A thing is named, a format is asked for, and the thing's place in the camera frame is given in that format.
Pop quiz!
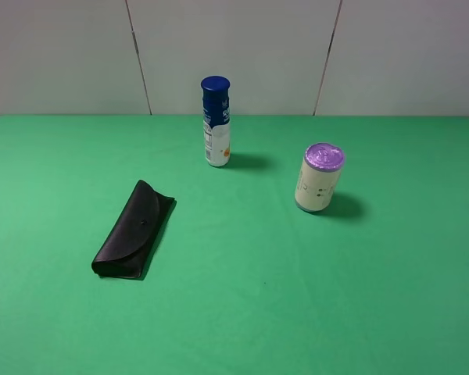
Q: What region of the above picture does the purple garbage bag roll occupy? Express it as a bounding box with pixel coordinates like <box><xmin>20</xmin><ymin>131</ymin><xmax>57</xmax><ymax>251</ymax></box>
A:
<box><xmin>295</xmin><ymin>143</ymin><xmax>345</xmax><ymax>213</ymax></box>

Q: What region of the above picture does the black glasses case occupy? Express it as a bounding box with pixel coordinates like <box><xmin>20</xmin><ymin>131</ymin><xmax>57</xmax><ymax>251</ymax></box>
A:
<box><xmin>91</xmin><ymin>180</ymin><xmax>176</xmax><ymax>280</ymax></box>

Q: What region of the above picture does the blue capped white bottle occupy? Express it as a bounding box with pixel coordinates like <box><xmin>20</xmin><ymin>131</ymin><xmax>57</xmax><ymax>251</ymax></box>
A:
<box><xmin>201</xmin><ymin>76</ymin><xmax>231</xmax><ymax>167</ymax></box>

